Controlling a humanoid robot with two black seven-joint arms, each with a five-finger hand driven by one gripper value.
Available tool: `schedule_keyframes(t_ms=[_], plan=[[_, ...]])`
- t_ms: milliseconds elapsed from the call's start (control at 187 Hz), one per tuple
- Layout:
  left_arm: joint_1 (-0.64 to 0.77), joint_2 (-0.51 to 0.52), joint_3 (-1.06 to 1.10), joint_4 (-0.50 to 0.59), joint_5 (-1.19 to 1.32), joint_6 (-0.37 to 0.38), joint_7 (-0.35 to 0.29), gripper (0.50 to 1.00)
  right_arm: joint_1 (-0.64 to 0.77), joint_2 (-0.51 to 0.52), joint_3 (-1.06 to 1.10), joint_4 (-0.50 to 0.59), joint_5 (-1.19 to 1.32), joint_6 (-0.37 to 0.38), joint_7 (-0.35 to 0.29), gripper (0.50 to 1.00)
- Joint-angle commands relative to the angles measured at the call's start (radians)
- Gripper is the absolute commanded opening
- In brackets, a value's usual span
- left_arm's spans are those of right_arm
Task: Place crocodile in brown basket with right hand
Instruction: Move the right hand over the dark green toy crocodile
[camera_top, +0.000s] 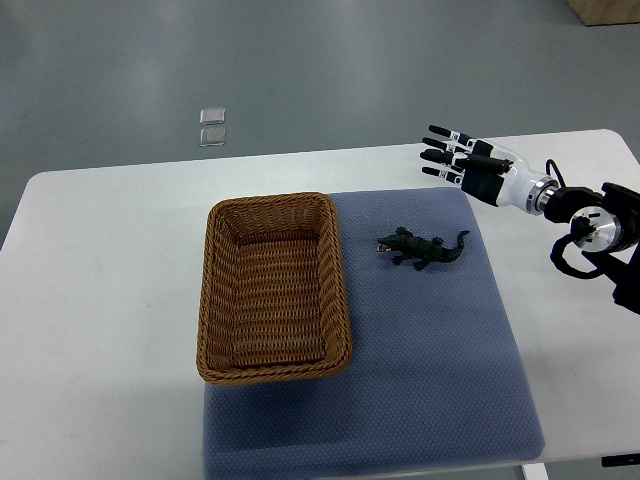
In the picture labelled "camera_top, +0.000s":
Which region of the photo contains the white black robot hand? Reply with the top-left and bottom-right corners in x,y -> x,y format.
420,125 -> 559,215

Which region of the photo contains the brown wicker basket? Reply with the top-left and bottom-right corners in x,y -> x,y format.
196,192 -> 352,386

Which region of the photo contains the white table leg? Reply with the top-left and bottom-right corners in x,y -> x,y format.
521,463 -> 549,480

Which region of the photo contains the clear floor plate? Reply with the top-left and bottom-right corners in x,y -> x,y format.
199,127 -> 226,147
199,107 -> 226,125

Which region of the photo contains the dark green toy crocodile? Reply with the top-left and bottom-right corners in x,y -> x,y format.
377,227 -> 470,271

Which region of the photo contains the lower clear floor plate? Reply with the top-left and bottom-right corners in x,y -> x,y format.
199,127 -> 226,147

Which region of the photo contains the wooden box corner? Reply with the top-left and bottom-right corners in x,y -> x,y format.
567,0 -> 640,26

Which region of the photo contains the black table controller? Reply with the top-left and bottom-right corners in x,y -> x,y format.
601,453 -> 640,468

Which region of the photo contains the upper clear floor plate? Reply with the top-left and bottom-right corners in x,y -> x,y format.
199,107 -> 226,125

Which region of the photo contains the blue grey quilted mat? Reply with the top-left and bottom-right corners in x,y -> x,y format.
203,188 -> 545,479

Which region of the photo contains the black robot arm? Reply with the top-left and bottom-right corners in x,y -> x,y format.
539,159 -> 639,313

